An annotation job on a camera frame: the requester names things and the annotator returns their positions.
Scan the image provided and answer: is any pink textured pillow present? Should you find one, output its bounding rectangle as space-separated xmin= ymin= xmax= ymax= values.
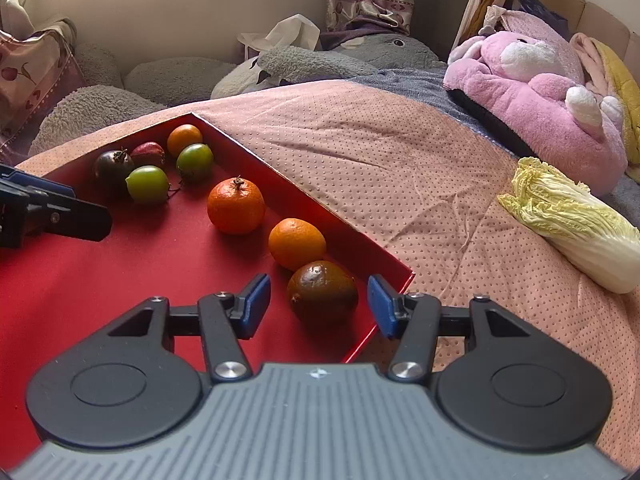
xmin=481 ymin=5 xmax=571 ymax=43

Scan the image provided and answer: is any pink garment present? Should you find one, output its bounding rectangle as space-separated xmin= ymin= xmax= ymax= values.
xmin=570 ymin=32 xmax=611 ymax=96

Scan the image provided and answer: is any dark cabinet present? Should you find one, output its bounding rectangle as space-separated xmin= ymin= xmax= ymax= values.
xmin=417 ymin=0 xmax=482 ymax=56

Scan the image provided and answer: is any grey plush toy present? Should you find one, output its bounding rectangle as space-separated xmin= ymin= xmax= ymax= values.
xmin=27 ymin=30 xmax=446 ymax=158

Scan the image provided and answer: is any dark purple round fruit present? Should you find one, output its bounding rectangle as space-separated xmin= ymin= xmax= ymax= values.
xmin=93 ymin=149 xmax=135 ymax=193

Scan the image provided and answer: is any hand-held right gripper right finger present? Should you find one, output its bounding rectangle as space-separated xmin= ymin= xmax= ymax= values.
xmin=367 ymin=275 xmax=533 ymax=383

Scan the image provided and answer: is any purple cloth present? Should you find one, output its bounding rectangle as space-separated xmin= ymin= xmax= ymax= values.
xmin=320 ymin=15 xmax=417 ymax=53

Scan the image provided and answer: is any napa cabbage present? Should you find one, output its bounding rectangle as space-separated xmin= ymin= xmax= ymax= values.
xmin=497 ymin=156 xmax=640 ymax=295

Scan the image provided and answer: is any yellow blanket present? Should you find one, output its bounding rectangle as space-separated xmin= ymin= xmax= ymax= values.
xmin=592 ymin=40 xmax=640 ymax=168

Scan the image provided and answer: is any oval orange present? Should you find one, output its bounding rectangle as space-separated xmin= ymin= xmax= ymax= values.
xmin=268 ymin=218 xmax=327 ymax=272

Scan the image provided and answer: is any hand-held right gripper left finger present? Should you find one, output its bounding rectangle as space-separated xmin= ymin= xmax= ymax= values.
xmin=107 ymin=274 xmax=272 ymax=383

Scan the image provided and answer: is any white tote bag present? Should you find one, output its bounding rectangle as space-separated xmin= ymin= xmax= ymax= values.
xmin=237 ymin=14 xmax=321 ymax=61

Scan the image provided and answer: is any dark blue plastic bag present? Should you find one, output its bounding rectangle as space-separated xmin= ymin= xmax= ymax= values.
xmin=517 ymin=0 xmax=571 ymax=26

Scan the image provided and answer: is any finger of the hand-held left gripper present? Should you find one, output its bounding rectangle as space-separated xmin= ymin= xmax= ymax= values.
xmin=0 ymin=179 xmax=113 ymax=251
xmin=0 ymin=164 xmax=77 ymax=200

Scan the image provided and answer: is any pink plush rabbit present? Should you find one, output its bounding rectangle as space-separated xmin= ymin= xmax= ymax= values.
xmin=444 ymin=12 xmax=628 ymax=197

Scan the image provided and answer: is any beige padded headboard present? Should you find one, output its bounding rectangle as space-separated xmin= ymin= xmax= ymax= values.
xmin=520 ymin=0 xmax=640 ymax=61

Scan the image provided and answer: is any small red fruit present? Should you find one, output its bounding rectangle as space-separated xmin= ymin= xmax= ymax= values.
xmin=130 ymin=141 xmax=167 ymax=170

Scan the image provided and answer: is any small round orange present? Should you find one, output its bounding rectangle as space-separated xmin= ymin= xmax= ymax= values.
xmin=166 ymin=124 xmax=204 ymax=158

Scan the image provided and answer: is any green round fruit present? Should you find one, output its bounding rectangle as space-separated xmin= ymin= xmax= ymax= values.
xmin=125 ymin=165 xmax=181 ymax=206
xmin=175 ymin=143 xmax=215 ymax=184

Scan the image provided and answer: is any red cardboard box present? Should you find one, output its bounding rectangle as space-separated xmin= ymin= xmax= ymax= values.
xmin=0 ymin=112 xmax=416 ymax=468

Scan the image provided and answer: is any large orange tangerine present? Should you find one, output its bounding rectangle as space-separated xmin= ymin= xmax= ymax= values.
xmin=207 ymin=176 xmax=266 ymax=236

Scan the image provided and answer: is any large dark brown fruit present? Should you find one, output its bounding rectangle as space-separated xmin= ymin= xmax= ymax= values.
xmin=287 ymin=260 xmax=359 ymax=325

